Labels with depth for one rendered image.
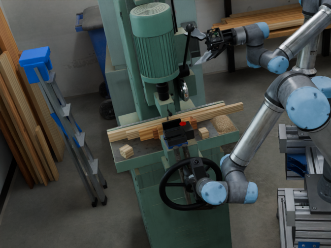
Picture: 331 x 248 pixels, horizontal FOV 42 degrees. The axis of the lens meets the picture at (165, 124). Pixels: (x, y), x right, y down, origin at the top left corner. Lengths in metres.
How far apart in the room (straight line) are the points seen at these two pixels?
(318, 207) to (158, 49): 0.90
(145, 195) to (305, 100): 1.06
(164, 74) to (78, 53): 2.59
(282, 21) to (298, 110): 2.79
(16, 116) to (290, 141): 1.87
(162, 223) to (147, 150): 0.45
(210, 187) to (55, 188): 2.13
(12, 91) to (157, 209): 1.43
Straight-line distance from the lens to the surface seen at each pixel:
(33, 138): 3.28
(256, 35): 1.89
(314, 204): 1.79
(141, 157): 1.96
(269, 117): 1.47
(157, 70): 1.86
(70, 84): 4.55
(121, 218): 2.99
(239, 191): 1.48
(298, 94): 1.30
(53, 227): 3.10
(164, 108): 1.98
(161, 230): 2.28
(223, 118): 2.06
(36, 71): 2.59
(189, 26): 1.80
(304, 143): 2.22
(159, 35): 1.79
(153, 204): 2.15
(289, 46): 1.87
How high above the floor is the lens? 2.06
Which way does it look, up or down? 33 degrees down
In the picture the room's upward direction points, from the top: 10 degrees counter-clockwise
